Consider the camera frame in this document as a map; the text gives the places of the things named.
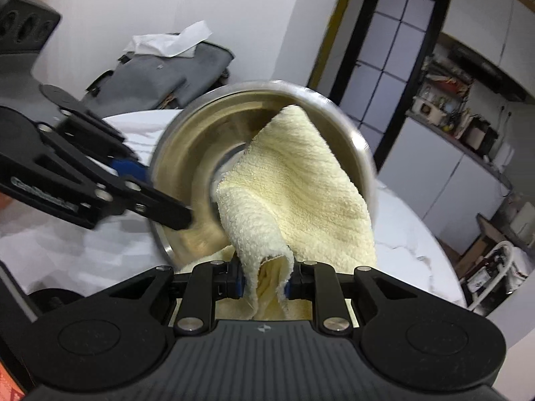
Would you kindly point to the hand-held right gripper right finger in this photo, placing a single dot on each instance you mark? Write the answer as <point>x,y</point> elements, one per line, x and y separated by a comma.
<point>292,286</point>

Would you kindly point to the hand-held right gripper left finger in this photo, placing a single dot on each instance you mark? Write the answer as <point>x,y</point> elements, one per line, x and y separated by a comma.
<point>237,280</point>

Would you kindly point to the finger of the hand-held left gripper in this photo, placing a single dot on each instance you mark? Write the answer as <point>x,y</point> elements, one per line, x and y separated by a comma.
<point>167,213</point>
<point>127,169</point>

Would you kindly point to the stainless steel bowl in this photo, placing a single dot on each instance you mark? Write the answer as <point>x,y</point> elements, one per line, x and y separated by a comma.
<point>192,146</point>

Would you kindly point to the yellow terry cloth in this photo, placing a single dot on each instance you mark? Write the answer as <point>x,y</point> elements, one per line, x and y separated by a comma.
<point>292,183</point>

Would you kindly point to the grey fabric bag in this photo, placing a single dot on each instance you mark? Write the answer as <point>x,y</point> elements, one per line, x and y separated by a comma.
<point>167,77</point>

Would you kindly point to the white tissue paper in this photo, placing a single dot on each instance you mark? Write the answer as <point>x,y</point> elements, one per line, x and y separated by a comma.
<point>167,44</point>

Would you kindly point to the white base cabinet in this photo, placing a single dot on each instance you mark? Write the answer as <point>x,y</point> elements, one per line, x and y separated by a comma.
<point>434,183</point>

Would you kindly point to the dark glass bottle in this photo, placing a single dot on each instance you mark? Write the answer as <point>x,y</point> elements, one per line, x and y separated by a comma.
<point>480,277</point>

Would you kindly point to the orange printed object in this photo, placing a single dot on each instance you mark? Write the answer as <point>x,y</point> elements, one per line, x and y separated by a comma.
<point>8,386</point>

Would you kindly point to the black coffee machine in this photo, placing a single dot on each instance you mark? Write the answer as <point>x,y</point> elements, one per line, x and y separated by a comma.
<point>480,135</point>

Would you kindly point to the white electric kettle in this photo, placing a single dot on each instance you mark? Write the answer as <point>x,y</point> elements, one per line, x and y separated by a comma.
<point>504,156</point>

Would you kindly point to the black kitchen shelf rack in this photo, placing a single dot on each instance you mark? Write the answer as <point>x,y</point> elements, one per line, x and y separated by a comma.
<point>447,87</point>

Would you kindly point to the black framed glass door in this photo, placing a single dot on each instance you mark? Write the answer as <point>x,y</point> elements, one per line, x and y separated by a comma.
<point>388,50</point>

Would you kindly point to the black range hood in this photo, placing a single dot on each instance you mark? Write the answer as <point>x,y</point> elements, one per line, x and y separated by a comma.
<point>485,71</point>

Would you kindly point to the white metal stool frame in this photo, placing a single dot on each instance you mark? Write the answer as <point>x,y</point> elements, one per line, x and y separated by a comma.
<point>497,271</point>

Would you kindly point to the white wall cabinets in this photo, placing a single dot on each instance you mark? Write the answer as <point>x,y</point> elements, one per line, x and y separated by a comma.
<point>485,4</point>

